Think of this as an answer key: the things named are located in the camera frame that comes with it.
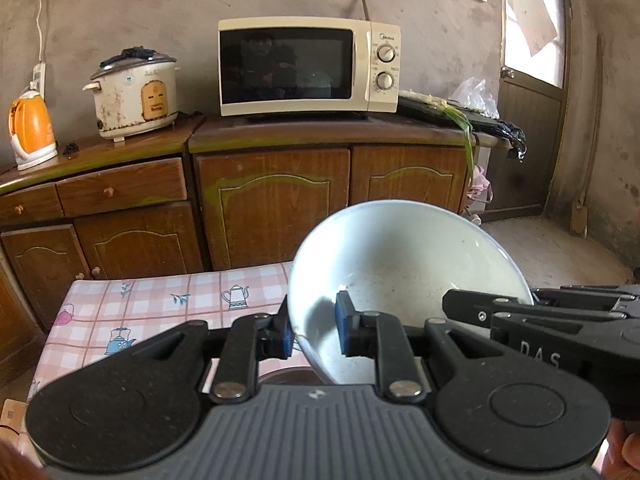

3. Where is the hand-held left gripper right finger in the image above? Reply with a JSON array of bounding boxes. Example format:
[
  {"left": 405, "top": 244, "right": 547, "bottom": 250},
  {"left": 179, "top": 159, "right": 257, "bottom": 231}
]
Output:
[{"left": 335, "top": 290, "right": 503, "bottom": 406}]

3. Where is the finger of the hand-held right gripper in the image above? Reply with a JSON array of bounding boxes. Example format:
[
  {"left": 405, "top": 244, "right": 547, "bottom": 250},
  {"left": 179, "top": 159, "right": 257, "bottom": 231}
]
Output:
[
  {"left": 441, "top": 288, "right": 627, "bottom": 332},
  {"left": 531, "top": 283, "right": 640, "bottom": 312}
]

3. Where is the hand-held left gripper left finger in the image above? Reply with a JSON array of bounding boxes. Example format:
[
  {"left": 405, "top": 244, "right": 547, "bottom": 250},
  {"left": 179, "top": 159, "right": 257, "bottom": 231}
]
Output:
[{"left": 125, "top": 305, "right": 294, "bottom": 406}]

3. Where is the white bowl with green print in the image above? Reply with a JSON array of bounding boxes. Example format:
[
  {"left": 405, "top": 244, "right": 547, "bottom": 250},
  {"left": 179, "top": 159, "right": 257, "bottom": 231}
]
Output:
[{"left": 288, "top": 200, "right": 533, "bottom": 386}]

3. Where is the person's right hand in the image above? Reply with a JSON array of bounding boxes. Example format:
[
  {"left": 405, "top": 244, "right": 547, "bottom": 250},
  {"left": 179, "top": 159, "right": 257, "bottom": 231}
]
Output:
[{"left": 600, "top": 417, "right": 640, "bottom": 480}]

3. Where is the wooden two-door cabinet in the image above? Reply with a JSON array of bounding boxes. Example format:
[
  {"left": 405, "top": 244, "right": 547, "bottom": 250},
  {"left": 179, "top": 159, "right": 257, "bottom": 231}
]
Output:
[{"left": 189, "top": 115, "right": 511, "bottom": 271}]

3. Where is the pink checked teapot tablecloth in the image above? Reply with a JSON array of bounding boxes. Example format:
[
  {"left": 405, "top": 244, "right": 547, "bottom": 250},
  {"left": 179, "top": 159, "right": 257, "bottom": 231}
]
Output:
[{"left": 30, "top": 260, "right": 321, "bottom": 411}]

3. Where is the brown door with window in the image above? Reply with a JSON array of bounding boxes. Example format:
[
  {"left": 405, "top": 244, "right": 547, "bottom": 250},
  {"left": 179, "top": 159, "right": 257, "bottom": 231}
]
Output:
[{"left": 480, "top": 0, "right": 571, "bottom": 221}]

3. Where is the black crumpled cloth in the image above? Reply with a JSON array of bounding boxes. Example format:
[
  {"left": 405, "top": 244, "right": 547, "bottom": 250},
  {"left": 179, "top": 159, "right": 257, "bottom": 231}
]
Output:
[{"left": 495, "top": 120, "right": 527, "bottom": 161}]

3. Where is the green onion leaf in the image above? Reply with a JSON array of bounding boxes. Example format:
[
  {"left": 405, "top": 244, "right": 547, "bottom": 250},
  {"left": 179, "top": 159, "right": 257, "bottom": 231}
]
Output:
[{"left": 405, "top": 91, "right": 476, "bottom": 176}]

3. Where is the black flat tray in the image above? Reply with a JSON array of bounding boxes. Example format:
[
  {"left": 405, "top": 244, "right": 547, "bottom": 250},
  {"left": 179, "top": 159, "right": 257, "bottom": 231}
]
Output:
[{"left": 397, "top": 91, "right": 526, "bottom": 148}]

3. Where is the clear plastic bag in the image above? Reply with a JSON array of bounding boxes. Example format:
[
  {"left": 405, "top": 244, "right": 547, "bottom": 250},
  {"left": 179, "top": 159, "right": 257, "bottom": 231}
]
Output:
[{"left": 447, "top": 77, "right": 500, "bottom": 120}]

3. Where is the white microwave oven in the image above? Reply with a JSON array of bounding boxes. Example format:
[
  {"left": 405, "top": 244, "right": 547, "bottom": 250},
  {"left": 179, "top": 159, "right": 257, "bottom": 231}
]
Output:
[{"left": 217, "top": 16, "right": 402, "bottom": 118}]

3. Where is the wooden single-door cabinet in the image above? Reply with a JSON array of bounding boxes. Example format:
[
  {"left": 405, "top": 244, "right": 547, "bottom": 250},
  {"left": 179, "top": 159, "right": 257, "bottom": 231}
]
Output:
[{"left": 0, "top": 255, "right": 48, "bottom": 376}]

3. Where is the white rice cooker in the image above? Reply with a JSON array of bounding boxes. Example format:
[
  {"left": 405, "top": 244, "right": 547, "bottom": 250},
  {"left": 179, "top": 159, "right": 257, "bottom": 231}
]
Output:
[{"left": 82, "top": 52, "right": 181, "bottom": 142}]

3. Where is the paper sheet on window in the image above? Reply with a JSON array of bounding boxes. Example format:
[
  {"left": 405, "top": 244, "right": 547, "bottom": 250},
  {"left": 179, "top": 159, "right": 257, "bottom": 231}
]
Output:
[{"left": 505, "top": 0, "right": 558, "bottom": 58}]

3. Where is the black cloth on rice cooker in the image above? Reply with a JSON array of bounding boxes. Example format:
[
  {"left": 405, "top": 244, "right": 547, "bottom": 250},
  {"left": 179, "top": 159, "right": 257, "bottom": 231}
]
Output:
[{"left": 100, "top": 47, "right": 173, "bottom": 68}]

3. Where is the orange electric kettle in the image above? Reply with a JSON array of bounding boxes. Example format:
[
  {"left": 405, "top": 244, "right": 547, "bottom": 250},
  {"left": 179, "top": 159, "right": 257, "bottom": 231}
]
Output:
[{"left": 9, "top": 91, "right": 58, "bottom": 171}]

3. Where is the white power cable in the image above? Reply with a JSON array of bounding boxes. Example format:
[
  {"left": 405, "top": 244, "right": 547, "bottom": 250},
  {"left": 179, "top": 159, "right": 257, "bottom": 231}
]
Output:
[{"left": 35, "top": 0, "right": 56, "bottom": 66}]

